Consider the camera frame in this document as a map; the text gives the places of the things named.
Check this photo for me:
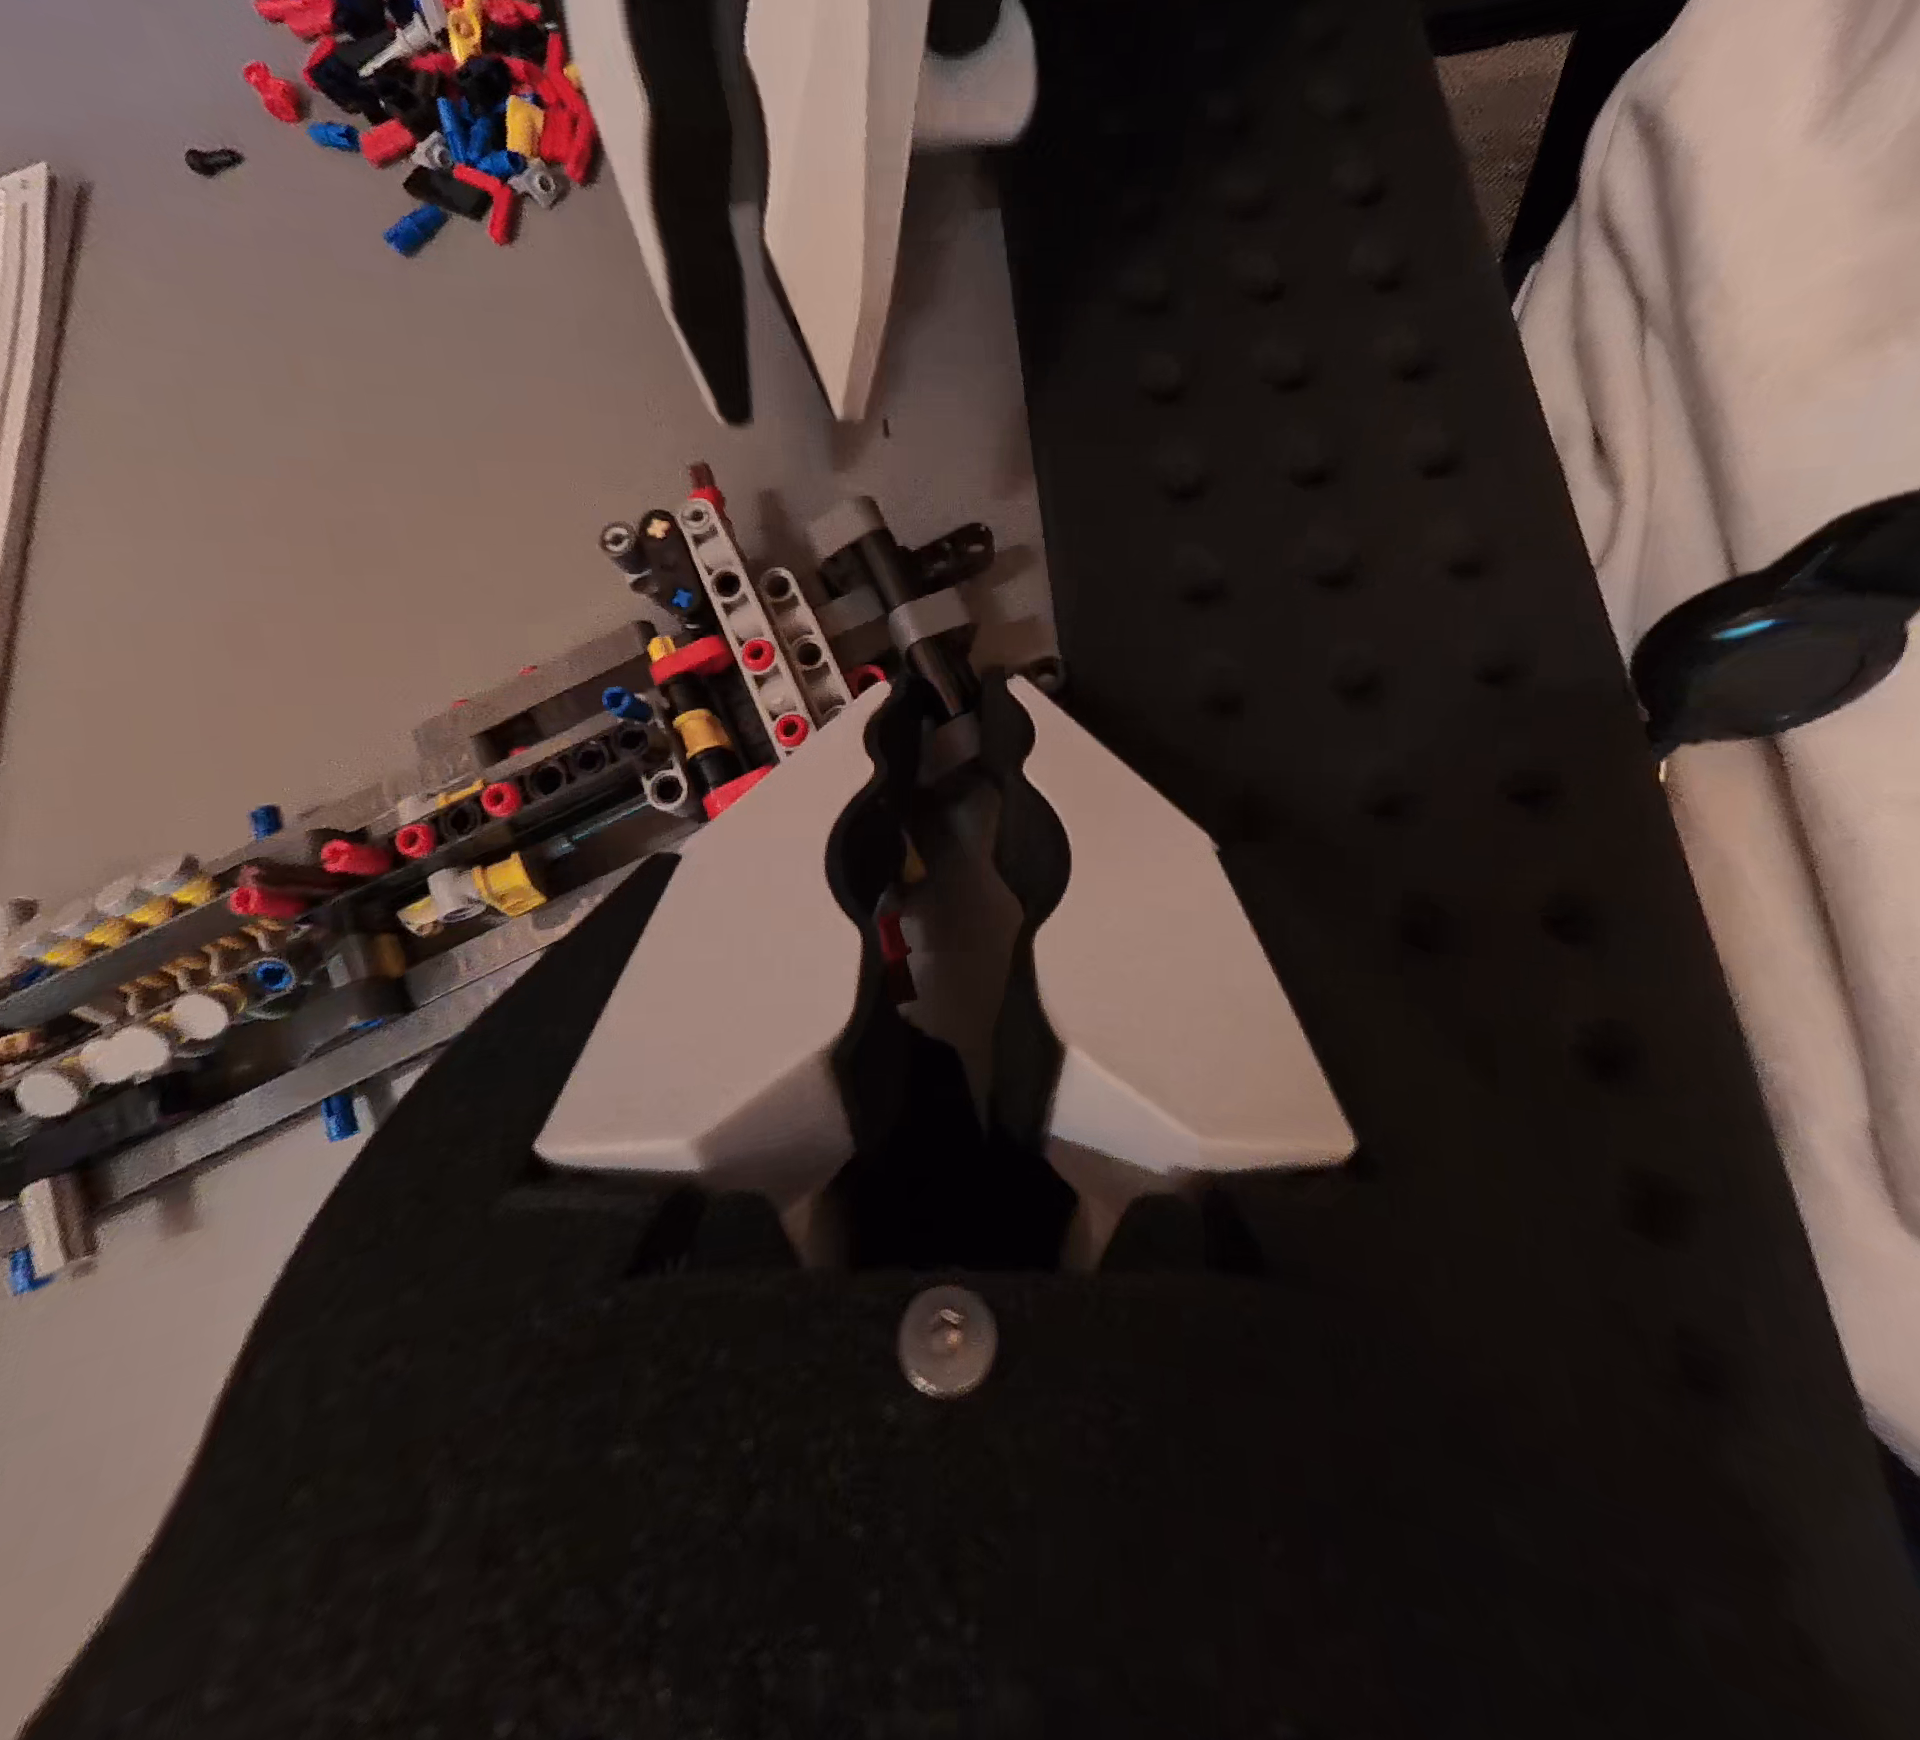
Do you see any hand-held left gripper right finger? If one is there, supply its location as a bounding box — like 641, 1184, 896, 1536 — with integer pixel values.
990, 671, 1359, 1256

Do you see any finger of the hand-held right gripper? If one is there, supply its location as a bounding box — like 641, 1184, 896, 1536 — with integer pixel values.
729, 0, 942, 424
529, 0, 755, 431

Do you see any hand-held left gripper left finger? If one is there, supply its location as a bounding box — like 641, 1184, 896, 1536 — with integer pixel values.
536, 681, 894, 1256

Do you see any grey lego car chassis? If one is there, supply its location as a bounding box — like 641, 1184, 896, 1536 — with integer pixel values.
0, 461, 1069, 1298

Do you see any pile of small lego pieces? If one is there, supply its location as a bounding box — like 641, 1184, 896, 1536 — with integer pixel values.
240, 0, 604, 260

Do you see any lego instruction booklet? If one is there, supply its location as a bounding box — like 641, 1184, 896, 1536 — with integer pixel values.
0, 160, 86, 684

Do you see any black dotted pad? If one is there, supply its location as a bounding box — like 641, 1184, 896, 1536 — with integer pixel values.
990, 0, 1920, 1740

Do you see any black round disc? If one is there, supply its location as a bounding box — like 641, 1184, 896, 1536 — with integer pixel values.
1627, 491, 1920, 756

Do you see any person in white shirt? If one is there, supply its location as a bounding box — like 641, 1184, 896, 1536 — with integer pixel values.
1506, 0, 1920, 1471

